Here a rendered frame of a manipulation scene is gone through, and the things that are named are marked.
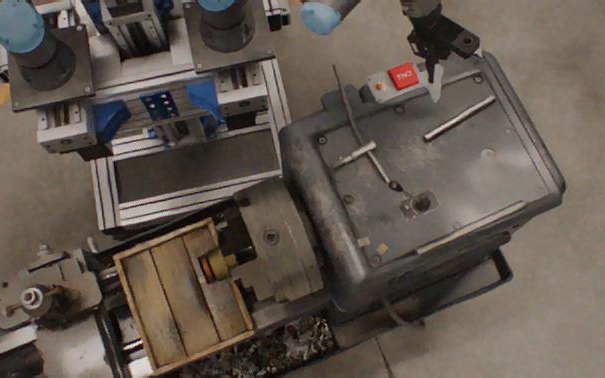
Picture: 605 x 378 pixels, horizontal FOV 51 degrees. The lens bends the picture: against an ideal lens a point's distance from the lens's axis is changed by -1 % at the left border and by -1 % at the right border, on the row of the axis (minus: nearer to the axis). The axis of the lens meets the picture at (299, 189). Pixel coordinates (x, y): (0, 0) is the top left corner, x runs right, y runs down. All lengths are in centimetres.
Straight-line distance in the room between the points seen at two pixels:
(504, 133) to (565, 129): 153
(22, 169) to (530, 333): 232
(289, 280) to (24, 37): 85
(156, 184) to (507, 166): 154
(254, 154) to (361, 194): 121
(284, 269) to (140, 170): 132
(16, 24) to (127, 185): 118
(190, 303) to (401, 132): 76
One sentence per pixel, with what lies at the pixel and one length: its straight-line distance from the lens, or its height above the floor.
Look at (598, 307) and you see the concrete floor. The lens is 298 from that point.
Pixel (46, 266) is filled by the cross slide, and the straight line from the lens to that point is 191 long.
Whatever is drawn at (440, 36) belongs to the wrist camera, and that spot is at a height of 157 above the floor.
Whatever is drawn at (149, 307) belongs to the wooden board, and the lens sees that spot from 188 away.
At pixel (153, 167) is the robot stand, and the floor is 21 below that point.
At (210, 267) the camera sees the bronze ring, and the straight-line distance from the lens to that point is 163.
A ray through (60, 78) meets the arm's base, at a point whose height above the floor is 119.
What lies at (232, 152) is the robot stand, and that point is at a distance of 268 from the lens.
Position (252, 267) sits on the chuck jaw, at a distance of 163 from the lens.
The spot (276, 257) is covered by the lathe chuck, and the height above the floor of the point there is 122.
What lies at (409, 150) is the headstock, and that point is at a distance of 157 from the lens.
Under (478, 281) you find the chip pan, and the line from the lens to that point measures 226.
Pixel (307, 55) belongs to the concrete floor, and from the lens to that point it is 309.
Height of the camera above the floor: 270
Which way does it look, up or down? 73 degrees down
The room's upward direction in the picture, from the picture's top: 2 degrees counter-clockwise
